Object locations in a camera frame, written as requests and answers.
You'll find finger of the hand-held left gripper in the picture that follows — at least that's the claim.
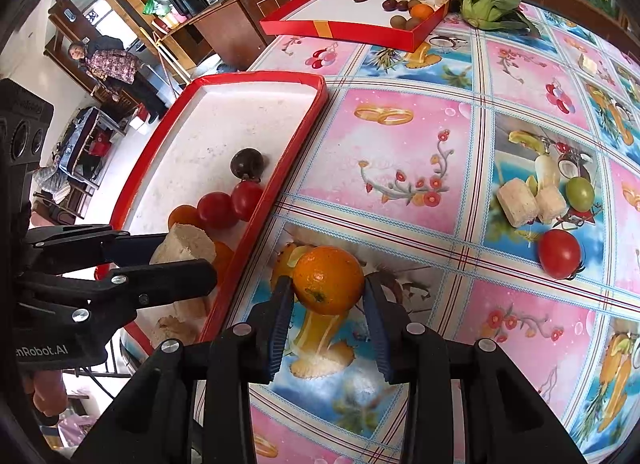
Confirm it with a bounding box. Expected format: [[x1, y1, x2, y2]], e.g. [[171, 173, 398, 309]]
[[15, 258, 218, 341], [21, 225, 170, 276]]

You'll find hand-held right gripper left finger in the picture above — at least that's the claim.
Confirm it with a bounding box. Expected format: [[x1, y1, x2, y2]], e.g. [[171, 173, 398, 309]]
[[70, 275, 296, 464]]

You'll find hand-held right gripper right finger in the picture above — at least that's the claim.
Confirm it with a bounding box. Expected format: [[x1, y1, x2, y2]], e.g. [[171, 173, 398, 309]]
[[362, 274, 588, 464]]

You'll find beige tofu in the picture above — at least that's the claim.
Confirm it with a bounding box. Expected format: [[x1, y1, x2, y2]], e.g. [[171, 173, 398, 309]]
[[150, 224, 217, 265]]

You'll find red cherry tomato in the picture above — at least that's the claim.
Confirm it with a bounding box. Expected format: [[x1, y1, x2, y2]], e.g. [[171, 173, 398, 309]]
[[231, 180, 264, 221], [196, 191, 238, 230], [537, 229, 583, 281]]

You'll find large red white tray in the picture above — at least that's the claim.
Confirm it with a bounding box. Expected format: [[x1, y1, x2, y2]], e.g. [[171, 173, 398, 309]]
[[94, 71, 330, 360]]

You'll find person's left hand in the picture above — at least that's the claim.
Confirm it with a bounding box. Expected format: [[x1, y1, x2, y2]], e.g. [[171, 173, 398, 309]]
[[22, 368, 68, 418]]

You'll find table with blue cloth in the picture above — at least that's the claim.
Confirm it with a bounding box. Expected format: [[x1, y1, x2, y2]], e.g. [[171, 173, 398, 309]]
[[55, 106, 126, 180]]

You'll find red white broom stick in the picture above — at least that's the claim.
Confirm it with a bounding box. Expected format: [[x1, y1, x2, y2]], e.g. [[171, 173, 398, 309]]
[[145, 28, 193, 91]]

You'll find beige tofu cube left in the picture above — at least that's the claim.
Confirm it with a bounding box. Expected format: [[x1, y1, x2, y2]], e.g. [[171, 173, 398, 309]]
[[496, 180, 538, 227]]

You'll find beige tofu cube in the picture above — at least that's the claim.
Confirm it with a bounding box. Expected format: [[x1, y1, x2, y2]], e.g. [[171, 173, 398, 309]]
[[535, 185, 568, 225], [496, 180, 538, 227]]

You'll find printed plastic tablecloth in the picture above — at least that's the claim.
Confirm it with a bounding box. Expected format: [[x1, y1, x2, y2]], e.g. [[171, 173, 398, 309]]
[[192, 9, 640, 464]]

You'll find beige tofu cube right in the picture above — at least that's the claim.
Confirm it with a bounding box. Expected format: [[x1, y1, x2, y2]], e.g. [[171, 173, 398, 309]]
[[535, 185, 568, 225]]

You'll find wooden cabinet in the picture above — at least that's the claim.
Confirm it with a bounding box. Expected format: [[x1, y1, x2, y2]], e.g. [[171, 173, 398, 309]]
[[50, 0, 301, 90]]

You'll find green lime on table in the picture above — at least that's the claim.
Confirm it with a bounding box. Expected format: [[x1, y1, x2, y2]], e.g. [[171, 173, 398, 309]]
[[565, 176, 596, 210]]

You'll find red tray with gold band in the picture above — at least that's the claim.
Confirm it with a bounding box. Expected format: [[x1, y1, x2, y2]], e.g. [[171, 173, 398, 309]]
[[260, 0, 453, 54]]

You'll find black cable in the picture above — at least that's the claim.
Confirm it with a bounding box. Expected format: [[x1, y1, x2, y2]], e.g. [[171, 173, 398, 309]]
[[75, 366, 121, 402]]

